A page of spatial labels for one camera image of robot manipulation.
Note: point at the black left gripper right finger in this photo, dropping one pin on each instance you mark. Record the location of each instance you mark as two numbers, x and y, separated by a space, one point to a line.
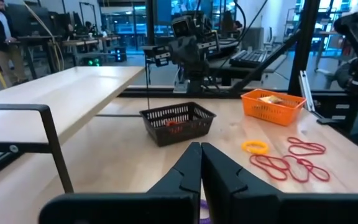
244 205

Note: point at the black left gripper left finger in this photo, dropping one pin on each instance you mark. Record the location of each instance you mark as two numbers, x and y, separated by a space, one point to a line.
166 205

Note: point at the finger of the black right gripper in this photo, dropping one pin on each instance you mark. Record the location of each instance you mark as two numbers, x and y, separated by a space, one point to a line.
190 49
176 49

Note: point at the black desk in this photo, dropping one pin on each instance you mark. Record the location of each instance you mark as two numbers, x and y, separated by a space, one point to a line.
39 39

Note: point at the silver mounting plate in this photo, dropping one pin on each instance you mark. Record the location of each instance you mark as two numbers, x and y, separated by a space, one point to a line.
179 87

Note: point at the black device with blue lights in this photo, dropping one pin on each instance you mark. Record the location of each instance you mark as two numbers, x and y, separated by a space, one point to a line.
120 54

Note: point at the grey laptop with black keyboard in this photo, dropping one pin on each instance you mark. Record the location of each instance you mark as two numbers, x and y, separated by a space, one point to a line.
249 58

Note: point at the black plastic mesh basket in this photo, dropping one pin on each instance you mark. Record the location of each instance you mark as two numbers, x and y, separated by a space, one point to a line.
179 137

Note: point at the black device with green lights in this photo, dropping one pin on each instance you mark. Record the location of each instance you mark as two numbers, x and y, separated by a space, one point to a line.
92 61

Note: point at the orange plastic mesh basket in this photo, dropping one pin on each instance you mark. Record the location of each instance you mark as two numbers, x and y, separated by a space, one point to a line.
272 115

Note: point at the wooden shelf riser black legs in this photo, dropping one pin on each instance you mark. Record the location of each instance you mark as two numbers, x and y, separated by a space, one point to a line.
57 99

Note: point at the silver aluminium bar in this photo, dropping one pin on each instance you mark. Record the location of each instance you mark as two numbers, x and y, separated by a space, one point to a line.
306 90

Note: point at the person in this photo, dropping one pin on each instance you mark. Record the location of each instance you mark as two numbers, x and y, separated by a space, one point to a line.
2 40

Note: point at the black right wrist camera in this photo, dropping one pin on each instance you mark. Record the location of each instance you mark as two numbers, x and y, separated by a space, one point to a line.
182 26

